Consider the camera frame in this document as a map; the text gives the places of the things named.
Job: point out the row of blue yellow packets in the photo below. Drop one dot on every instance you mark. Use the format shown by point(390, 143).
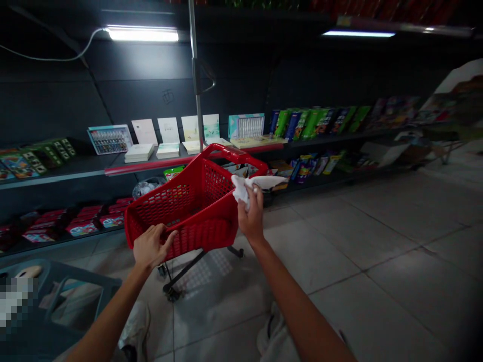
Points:
point(317, 166)

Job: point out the stack of white notebooks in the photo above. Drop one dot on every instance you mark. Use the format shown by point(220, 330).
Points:
point(192, 147)
point(139, 152)
point(168, 150)

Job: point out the beige oval object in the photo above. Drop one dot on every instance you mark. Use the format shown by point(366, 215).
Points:
point(29, 271)

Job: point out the wide white strip light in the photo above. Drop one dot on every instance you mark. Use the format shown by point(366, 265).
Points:
point(142, 34)

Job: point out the person's right hand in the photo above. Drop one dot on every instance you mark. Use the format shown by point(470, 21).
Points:
point(251, 222)

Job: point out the red plastic shopping cart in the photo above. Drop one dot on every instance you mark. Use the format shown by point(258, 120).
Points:
point(188, 211)

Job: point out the green red packet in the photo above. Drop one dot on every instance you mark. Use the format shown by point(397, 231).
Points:
point(173, 174)

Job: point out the dark shelving unit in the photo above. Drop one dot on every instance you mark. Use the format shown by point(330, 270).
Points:
point(241, 86)

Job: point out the grey metal pole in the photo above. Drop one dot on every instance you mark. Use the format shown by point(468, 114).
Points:
point(196, 75)

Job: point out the narrow white strip light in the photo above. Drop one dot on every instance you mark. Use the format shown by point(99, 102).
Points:
point(358, 34)

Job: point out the light blue pen set box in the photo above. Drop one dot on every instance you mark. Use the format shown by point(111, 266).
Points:
point(246, 126)

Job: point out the row of white cards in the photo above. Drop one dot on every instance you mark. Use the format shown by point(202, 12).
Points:
point(175, 129)

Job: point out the person's legs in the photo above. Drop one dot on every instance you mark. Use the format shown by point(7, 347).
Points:
point(271, 335)

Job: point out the white cloth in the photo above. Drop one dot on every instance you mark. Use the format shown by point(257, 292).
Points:
point(241, 190)

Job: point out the person's left hand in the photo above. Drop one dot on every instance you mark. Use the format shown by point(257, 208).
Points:
point(149, 249)

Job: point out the pile of green boxes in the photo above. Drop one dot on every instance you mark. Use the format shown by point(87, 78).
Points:
point(34, 158)

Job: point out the grey-blue plastic stool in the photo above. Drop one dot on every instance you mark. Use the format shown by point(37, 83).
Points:
point(56, 313)

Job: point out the paint tube set box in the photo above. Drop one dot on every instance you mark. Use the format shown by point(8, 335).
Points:
point(109, 139)

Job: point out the colourful display board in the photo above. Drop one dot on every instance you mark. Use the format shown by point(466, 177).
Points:
point(453, 94)

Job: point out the flat yellow boxes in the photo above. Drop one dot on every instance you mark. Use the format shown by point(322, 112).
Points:
point(260, 141)

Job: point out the row of colourful books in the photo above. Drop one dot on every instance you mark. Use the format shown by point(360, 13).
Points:
point(394, 112)

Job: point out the pile of red boxes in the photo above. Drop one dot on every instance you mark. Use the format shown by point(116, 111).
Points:
point(68, 222)

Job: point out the clear plastic bag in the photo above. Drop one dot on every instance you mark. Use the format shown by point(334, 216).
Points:
point(147, 187)

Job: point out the row of green blue packets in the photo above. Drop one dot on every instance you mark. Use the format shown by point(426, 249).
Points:
point(317, 120)

